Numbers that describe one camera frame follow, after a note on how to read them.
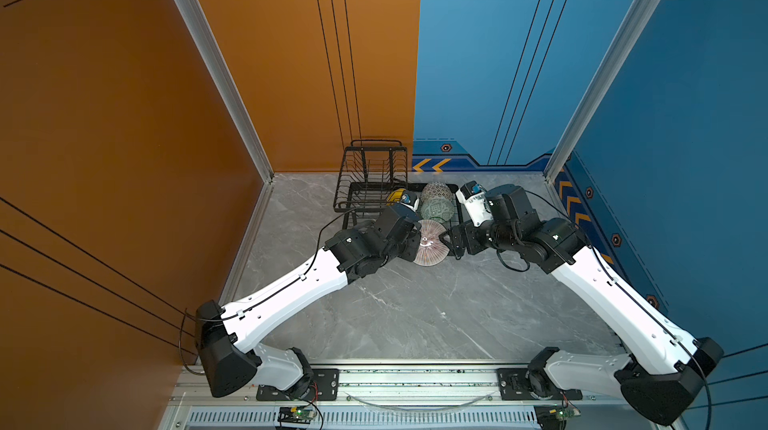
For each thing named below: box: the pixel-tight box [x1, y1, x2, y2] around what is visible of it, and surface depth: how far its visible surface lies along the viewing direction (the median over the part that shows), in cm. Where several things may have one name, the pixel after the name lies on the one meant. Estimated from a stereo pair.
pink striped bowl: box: [413, 219, 450, 266], surface depth 75 cm
